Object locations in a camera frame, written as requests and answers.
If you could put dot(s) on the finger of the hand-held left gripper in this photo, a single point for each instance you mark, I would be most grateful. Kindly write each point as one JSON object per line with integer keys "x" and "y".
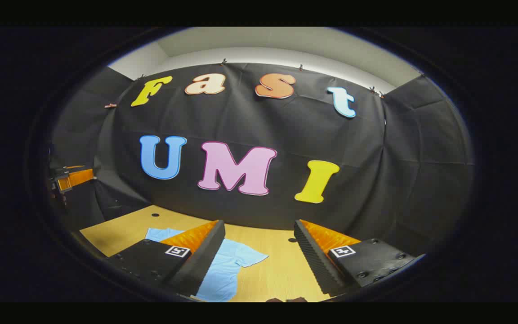
{"x": 77, "y": 178}

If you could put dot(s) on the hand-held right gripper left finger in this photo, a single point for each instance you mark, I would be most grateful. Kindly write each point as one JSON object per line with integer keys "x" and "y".
{"x": 200, "y": 265}

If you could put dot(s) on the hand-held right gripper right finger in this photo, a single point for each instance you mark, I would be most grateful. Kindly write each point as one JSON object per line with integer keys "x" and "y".
{"x": 317, "y": 261}

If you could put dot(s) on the light blue T-shirt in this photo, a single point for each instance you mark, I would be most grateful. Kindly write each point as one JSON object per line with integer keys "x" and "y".
{"x": 227, "y": 265}

